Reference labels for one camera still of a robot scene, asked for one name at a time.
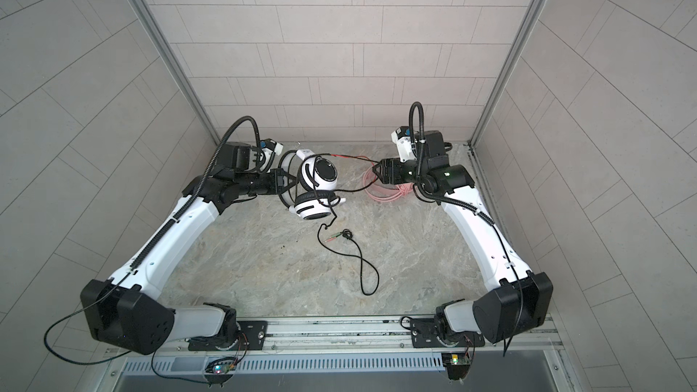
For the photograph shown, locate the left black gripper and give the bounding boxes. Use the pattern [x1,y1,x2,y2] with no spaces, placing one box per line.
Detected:
[233,169,301,198]

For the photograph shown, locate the pink headphones with cable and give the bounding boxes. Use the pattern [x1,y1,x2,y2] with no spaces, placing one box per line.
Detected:
[362,168,413,203]

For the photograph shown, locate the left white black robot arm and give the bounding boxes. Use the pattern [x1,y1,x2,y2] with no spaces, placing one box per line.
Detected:
[80,139,283,355]

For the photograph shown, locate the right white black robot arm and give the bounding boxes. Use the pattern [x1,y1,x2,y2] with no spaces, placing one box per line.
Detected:
[373,126,554,345]

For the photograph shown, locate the left circuit board green led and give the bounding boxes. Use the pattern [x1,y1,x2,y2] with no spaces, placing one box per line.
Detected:
[204,357,239,376]

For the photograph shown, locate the right circuit board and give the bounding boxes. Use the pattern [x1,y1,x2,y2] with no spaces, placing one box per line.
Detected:
[441,353,472,381]

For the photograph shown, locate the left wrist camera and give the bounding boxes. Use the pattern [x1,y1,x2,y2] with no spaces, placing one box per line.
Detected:
[261,139,284,158]

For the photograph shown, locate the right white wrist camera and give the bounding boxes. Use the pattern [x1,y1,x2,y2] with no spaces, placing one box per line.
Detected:
[390,126,419,163]

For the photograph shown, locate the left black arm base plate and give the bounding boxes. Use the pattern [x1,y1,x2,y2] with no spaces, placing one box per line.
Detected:
[188,320,269,351]

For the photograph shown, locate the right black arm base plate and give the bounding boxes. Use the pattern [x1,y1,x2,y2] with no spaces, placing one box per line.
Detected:
[408,317,486,348]

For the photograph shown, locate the aluminium mounting rail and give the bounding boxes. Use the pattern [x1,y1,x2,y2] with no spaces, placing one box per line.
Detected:
[104,312,563,359]

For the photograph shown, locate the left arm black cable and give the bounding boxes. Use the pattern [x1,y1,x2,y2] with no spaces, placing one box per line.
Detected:
[42,282,132,367]

